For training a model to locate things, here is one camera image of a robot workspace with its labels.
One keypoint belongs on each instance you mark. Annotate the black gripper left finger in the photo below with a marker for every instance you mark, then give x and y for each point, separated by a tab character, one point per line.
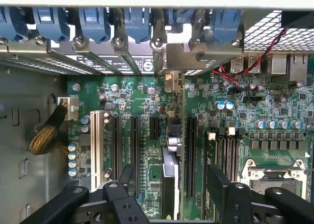
122	204

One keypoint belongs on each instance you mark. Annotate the black RAM slot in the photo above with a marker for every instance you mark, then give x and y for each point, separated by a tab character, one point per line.
229	155
235	155
222	153
211	145

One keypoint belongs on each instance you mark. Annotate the silver USB port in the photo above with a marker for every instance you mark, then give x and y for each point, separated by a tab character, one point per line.
237	63
253	63

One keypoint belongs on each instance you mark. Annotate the green expansion card with bracket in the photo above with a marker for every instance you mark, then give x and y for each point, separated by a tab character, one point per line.
180	126

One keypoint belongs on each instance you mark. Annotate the blue topped capacitor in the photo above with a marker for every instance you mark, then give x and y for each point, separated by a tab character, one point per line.
73	173
85	129
72	156
219	105
73	146
229	105
85	120
72	165

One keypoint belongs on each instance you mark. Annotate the green motherboard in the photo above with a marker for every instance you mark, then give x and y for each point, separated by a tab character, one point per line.
147	99

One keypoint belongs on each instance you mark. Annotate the long black expansion slot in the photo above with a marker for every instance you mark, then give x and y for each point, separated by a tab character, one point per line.
135	145
116	145
192	155

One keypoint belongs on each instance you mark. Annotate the grey metal PC case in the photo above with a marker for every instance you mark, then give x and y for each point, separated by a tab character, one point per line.
24	99

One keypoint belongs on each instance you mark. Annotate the black label sticker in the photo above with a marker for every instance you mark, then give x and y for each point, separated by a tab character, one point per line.
117	63

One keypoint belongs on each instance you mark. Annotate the metal CPU socket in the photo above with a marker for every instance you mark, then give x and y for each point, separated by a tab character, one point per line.
269	178

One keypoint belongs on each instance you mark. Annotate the silver rear port block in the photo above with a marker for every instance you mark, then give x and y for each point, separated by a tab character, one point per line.
278	64

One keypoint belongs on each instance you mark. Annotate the perforated metal slot cover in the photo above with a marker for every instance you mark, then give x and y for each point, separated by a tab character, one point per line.
29	62

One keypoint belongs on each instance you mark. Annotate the silver motherboard screw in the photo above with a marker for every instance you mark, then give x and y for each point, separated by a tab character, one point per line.
76	87
114	87

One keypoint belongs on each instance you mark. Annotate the white expansion slot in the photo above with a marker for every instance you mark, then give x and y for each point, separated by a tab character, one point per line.
96	148

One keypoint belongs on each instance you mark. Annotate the blue slot retention clip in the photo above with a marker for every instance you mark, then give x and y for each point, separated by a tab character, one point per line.
94	23
12	25
181	15
225	23
137	23
50	23

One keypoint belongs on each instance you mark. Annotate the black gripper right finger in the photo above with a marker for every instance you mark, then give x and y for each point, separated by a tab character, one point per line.
235	202

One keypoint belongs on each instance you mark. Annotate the black case fan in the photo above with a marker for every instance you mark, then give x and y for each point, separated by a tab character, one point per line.
298	19

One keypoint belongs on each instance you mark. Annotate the silver ethernet port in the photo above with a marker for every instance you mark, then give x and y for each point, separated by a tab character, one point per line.
298	67

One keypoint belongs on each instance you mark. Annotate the short black expansion slot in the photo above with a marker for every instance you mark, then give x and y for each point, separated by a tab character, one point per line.
154	127

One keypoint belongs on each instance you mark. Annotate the white power connector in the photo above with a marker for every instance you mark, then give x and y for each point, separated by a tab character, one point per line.
72	107

